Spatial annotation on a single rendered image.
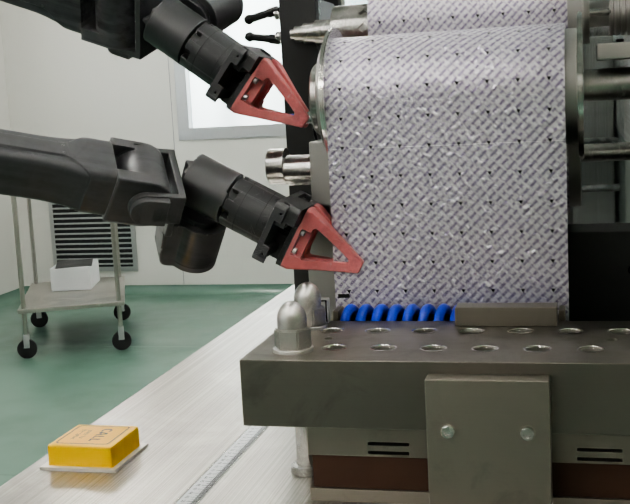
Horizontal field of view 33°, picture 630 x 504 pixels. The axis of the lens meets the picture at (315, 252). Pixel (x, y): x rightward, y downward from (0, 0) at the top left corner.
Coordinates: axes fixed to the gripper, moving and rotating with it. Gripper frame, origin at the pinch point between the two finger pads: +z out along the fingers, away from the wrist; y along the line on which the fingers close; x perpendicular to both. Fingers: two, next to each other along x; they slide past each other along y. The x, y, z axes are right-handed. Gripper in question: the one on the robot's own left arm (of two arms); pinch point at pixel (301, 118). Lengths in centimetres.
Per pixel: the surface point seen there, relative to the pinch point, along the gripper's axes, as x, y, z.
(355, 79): 7.4, 7.1, 3.9
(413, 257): -4.0, 7.1, 18.8
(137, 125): -150, -552, -201
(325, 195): -5.5, -0.2, 6.8
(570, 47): 21.5, 5.7, 19.5
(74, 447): -36.9, 19.5, 2.7
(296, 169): -5.2, -1.0, 2.4
